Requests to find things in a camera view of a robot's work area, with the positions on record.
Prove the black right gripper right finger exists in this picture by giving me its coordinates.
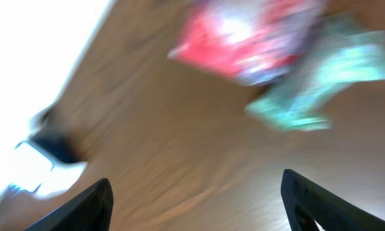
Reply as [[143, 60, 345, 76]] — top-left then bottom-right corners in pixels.
[[280, 169, 385, 231]]

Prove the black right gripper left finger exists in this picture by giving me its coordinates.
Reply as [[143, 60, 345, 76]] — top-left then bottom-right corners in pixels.
[[26, 178, 114, 231]]

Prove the teal green wipes packet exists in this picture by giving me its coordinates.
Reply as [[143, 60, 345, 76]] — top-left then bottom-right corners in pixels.
[[246, 13, 385, 132]]

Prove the purple red sanitary pad pack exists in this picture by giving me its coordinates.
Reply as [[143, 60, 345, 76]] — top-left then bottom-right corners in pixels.
[[168, 0, 327, 85]]

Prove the white barcode scanner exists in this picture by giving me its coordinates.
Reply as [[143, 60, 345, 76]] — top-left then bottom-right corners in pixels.
[[0, 108, 88, 200]]

